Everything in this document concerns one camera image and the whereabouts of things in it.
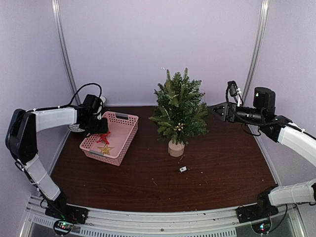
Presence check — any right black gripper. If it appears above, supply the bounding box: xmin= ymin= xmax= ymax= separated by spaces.
xmin=208 ymin=102 xmax=265 ymax=126

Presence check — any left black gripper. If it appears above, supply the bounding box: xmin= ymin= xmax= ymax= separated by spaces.
xmin=81 ymin=115 xmax=108 ymax=134

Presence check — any red ribbon bow ornament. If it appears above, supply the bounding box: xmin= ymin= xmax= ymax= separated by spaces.
xmin=96 ymin=131 xmax=111 ymax=145

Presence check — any pink plastic basket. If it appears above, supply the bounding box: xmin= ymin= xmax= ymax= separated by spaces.
xmin=79 ymin=111 xmax=139 ymax=166

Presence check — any gold star ornament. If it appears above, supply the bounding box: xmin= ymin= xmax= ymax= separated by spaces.
xmin=97 ymin=144 xmax=113 ymax=155

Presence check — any small green christmas tree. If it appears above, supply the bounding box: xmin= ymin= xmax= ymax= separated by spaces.
xmin=149 ymin=68 xmax=208 ymax=157

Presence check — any gold glitter berry sprig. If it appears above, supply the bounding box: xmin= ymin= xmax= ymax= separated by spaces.
xmin=174 ymin=123 xmax=185 ymax=131

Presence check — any fairy light string with battery box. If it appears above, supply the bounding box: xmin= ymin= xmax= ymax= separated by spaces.
xmin=160 ymin=66 xmax=207 ymax=173

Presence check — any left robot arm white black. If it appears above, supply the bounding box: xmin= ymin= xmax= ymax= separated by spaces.
xmin=5 ymin=94 xmax=108 ymax=219

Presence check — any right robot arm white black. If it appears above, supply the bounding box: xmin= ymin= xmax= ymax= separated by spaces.
xmin=209 ymin=81 xmax=316 ymax=218

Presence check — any blue white patterned plate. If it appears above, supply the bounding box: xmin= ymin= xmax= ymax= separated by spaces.
xmin=67 ymin=124 xmax=85 ymax=133

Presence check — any white ceramic bowl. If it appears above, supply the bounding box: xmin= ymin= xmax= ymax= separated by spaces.
xmin=100 ymin=96 xmax=106 ymax=107

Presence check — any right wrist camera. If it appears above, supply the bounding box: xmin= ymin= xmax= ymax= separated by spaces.
xmin=228 ymin=81 xmax=243 ymax=107

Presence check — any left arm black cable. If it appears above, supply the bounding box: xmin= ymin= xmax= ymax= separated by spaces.
xmin=69 ymin=83 xmax=103 ymax=107

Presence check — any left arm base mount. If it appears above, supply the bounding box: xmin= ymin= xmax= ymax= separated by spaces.
xmin=45 ymin=201 xmax=89 ymax=236

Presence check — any aluminium front rail frame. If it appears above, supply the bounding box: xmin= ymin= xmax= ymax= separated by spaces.
xmin=18 ymin=195 xmax=309 ymax=237

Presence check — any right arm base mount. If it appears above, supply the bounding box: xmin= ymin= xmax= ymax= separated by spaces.
xmin=236 ymin=204 xmax=279 ymax=235

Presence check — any right aluminium corner post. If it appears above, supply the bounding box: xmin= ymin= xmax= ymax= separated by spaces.
xmin=242 ymin=0 xmax=269 ymax=100

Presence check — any aluminium corner post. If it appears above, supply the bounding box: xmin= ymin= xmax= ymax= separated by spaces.
xmin=51 ymin=0 xmax=81 ymax=105
xmin=242 ymin=0 xmax=269 ymax=100

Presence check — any left aluminium corner post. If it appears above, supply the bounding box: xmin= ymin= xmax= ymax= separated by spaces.
xmin=51 ymin=0 xmax=81 ymax=105

